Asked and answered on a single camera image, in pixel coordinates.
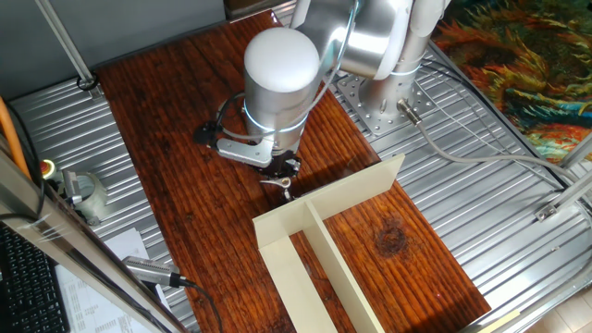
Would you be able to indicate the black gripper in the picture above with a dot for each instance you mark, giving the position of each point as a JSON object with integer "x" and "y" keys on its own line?
{"x": 281, "y": 164}

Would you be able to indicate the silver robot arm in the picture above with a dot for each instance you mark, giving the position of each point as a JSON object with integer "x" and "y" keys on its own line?
{"x": 282, "y": 92}

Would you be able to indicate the wood grain board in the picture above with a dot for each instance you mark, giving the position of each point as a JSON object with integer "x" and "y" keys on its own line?
{"x": 185, "y": 208}

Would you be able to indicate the cream partition board stand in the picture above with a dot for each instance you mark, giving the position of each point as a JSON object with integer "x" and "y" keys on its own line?
{"x": 287, "y": 277}

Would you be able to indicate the red emergency stop button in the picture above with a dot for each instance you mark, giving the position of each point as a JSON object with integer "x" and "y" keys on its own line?
{"x": 46, "y": 167}

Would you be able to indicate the white printed paper sheets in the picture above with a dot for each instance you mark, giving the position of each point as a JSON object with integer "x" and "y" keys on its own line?
{"x": 88, "y": 305}

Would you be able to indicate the yellow tape strip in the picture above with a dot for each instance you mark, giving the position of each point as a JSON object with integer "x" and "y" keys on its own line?
{"x": 501, "y": 320}

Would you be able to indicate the colourful painted cloth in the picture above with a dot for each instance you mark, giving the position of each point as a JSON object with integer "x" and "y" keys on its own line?
{"x": 532, "y": 69}

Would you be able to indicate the orange tube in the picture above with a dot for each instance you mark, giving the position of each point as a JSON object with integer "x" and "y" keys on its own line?
{"x": 11, "y": 134}

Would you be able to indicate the black keyboard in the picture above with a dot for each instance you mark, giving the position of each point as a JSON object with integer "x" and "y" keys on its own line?
{"x": 28, "y": 291}

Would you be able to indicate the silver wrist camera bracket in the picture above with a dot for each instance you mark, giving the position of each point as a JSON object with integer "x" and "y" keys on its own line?
{"x": 245, "y": 150}

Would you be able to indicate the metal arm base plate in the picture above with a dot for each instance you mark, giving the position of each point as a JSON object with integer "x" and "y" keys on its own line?
{"x": 370, "y": 118}

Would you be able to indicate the silver camera device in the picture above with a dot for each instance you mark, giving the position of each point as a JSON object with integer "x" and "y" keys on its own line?
{"x": 148, "y": 270}

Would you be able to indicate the grey cylinder mount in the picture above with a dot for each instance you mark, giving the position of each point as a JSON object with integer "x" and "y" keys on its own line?
{"x": 94, "y": 199}

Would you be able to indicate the aluminium frame beam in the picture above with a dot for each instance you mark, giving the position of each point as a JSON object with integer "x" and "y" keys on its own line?
{"x": 69, "y": 240}

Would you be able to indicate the slanted aluminium post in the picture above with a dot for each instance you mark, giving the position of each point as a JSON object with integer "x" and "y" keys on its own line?
{"x": 65, "y": 41}

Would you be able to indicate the aluminium profile strut with bracket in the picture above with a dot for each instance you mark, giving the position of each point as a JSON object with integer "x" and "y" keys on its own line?
{"x": 569, "y": 194}

